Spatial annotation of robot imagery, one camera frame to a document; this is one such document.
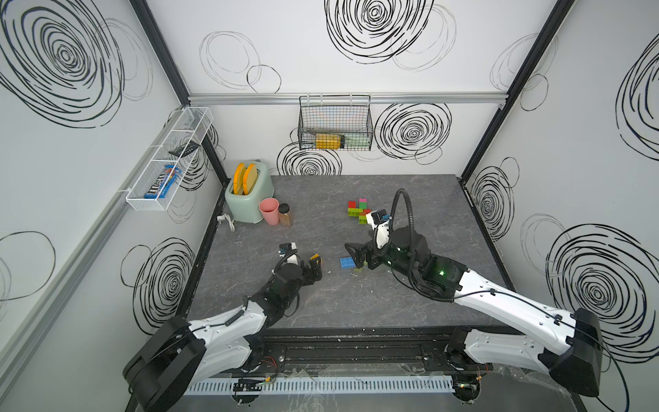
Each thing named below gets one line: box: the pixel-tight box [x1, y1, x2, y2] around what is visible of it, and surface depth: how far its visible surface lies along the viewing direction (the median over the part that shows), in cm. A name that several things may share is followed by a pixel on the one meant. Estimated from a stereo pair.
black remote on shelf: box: [168, 140, 201, 158], surface depth 82 cm
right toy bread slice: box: [242, 163, 259, 195], surface depth 94 cm
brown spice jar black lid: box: [278, 202, 291, 230], surface depth 101 cm
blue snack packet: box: [143, 164, 182, 200], surface depth 72 cm
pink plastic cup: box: [259, 197, 280, 226], surface depth 101 cm
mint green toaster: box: [224, 161, 275, 224], surface depth 98 cm
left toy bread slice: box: [232, 162, 247, 196], surface depth 93 cm
